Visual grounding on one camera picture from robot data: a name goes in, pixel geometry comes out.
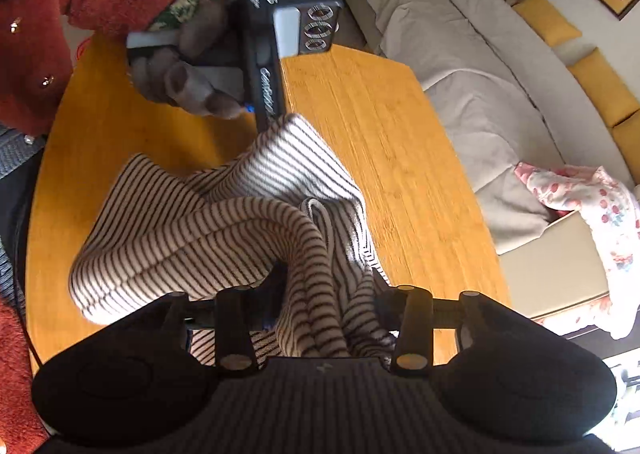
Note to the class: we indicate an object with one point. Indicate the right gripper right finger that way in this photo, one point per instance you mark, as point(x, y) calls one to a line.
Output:
point(409, 311)

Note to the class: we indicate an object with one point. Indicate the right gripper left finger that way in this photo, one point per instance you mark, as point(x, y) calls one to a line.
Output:
point(234, 350)

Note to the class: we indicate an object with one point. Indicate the striped knit garment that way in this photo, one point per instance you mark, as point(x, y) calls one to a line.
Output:
point(287, 199)

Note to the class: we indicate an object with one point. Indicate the left hand dark glove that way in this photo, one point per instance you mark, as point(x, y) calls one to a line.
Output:
point(166, 77)

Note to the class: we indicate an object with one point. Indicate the floral pink blanket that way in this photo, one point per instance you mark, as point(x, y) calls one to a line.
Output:
point(611, 211)

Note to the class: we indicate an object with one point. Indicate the grey covered sofa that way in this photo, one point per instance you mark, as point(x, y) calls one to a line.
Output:
point(505, 99)

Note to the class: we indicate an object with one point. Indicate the yellow cushion nearest toys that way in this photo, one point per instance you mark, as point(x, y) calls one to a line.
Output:
point(547, 21)

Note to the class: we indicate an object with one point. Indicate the yellow cushion by blanket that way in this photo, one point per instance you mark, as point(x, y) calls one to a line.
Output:
point(626, 135)

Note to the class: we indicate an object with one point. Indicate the yellow cushion middle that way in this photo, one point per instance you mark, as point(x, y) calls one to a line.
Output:
point(604, 87)

